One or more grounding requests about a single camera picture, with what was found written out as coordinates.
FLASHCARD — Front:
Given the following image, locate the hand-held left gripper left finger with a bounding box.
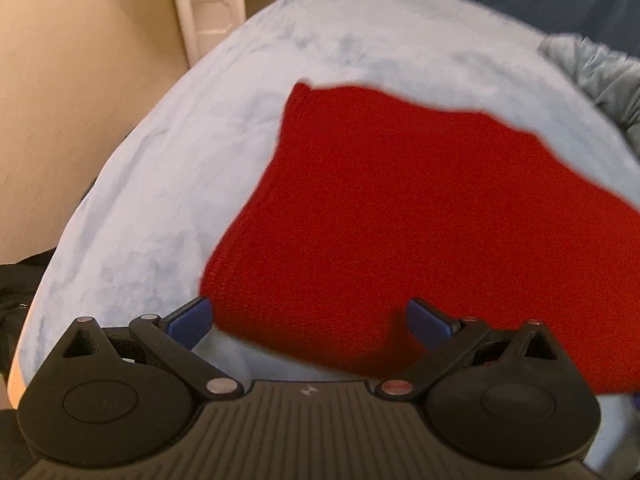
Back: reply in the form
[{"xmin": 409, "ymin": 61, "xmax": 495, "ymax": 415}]
[{"xmin": 60, "ymin": 296, "xmax": 247, "ymax": 403}]

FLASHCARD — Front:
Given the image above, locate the red knit sweater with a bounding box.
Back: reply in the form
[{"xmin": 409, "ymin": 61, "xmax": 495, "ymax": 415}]
[{"xmin": 199, "ymin": 81, "xmax": 640, "ymax": 395}]

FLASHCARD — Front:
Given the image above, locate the crumpled grey-blue cloth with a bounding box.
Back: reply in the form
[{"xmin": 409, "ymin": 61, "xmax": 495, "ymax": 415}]
[{"xmin": 537, "ymin": 34, "xmax": 640, "ymax": 161}]

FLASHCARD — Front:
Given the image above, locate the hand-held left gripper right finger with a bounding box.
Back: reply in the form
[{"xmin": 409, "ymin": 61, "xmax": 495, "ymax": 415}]
[{"xmin": 375, "ymin": 298, "xmax": 572, "ymax": 402}]

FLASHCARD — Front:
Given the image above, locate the light blue fleece blanket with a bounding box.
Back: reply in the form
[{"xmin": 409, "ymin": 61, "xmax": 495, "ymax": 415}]
[{"xmin": 15, "ymin": 0, "xmax": 640, "ymax": 476}]

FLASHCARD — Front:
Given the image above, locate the white storage rack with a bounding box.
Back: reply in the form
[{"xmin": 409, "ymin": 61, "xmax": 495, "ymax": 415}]
[{"xmin": 167, "ymin": 0, "xmax": 303, "ymax": 68}]

